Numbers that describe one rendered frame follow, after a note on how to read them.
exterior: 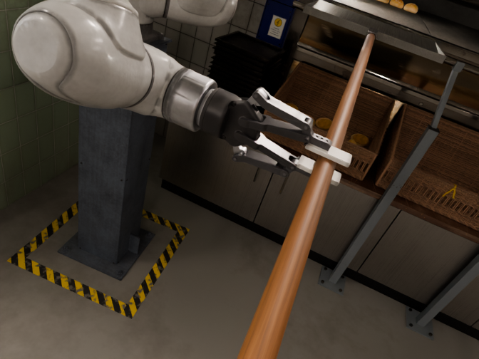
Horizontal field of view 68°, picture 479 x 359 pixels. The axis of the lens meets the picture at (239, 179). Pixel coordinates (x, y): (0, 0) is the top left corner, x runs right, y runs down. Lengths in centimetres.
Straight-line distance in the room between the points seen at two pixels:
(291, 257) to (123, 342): 125
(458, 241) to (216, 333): 114
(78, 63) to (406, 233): 165
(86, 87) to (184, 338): 129
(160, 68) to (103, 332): 121
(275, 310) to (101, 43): 33
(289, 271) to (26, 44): 35
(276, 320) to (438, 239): 159
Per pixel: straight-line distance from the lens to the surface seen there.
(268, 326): 33
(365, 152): 169
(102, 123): 134
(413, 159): 160
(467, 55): 211
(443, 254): 193
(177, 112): 57
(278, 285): 35
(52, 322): 163
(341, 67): 210
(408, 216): 180
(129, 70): 48
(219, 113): 55
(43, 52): 43
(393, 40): 152
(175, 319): 164
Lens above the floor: 139
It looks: 35 degrees down
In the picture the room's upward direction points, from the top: 19 degrees clockwise
